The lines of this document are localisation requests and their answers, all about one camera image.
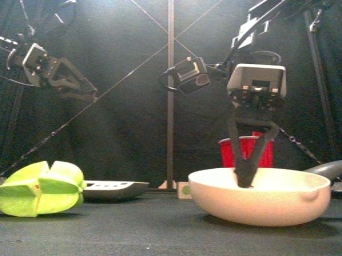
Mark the white bowl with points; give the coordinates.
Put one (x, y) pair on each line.
(268, 200)

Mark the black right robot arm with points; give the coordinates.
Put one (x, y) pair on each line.
(272, 16)

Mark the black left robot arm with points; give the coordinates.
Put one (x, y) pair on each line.
(9, 50)

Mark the red plastic cup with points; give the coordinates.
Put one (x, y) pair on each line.
(226, 153)

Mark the small white tag green dot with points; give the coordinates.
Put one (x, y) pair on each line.
(185, 190)

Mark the black webcam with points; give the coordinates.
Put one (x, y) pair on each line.
(189, 75)

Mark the green toy lettuce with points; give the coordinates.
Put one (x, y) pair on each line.
(41, 190)

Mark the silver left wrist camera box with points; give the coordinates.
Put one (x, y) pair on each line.
(34, 55)

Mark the black metal frame strut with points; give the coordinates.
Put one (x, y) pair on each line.
(319, 83)

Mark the vertical metal frame pole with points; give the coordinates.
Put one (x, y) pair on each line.
(170, 133)

